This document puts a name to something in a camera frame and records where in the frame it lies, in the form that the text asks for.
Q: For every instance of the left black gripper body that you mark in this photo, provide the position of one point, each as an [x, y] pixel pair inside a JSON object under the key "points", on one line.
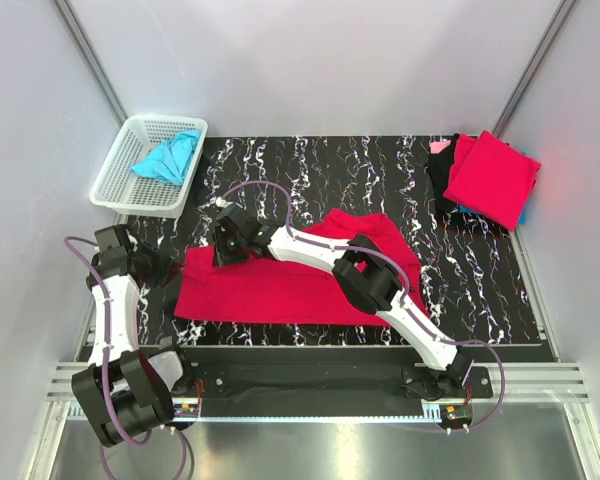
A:
{"points": [[156, 266]]}

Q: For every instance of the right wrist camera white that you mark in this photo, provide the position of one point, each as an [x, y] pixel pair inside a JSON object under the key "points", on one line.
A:
{"points": [[222, 203]]}

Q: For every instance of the cyan crumpled t shirt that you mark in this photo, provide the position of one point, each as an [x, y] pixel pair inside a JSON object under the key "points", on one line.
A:
{"points": [[169, 162]]}

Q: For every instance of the folded black t shirt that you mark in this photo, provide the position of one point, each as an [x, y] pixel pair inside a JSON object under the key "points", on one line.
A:
{"points": [[438, 167]]}

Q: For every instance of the left aluminium corner post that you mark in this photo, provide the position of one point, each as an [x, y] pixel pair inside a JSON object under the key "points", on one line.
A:
{"points": [[76, 31]]}

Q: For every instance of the aluminium frame rail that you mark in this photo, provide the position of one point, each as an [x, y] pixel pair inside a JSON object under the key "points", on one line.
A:
{"points": [[524, 382]]}

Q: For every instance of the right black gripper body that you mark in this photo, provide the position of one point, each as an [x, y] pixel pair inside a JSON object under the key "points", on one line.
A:
{"points": [[229, 251]]}

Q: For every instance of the red polo shirt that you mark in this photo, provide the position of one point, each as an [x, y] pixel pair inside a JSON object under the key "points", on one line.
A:
{"points": [[264, 291]]}

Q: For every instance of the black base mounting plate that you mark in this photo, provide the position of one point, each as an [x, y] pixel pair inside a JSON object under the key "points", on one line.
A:
{"points": [[312, 383]]}

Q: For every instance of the right aluminium corner post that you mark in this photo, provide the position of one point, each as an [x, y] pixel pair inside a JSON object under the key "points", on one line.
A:
{"points": [[556, 25]]}

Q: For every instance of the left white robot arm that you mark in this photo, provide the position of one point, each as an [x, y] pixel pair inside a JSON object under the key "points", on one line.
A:
{"points": [[123, 393]]}

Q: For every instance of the white plastic laundry basket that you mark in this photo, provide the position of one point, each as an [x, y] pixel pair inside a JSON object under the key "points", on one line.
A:
{"points": [[117, 188]]}

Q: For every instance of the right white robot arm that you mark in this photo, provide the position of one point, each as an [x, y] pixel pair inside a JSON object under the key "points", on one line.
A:
{"points": [[371, 282]]}

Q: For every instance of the aluminium corner post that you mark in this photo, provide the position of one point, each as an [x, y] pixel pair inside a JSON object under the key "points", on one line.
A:
{"points": [[556, 25], [76, 31]]}

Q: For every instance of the folded red t shirt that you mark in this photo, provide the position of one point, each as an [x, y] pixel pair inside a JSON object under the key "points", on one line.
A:
{"points": [[490, 175]]}

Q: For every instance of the folded pink t shirt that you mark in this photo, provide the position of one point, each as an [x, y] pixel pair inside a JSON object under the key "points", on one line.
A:
{"points": [[435, 147]]}

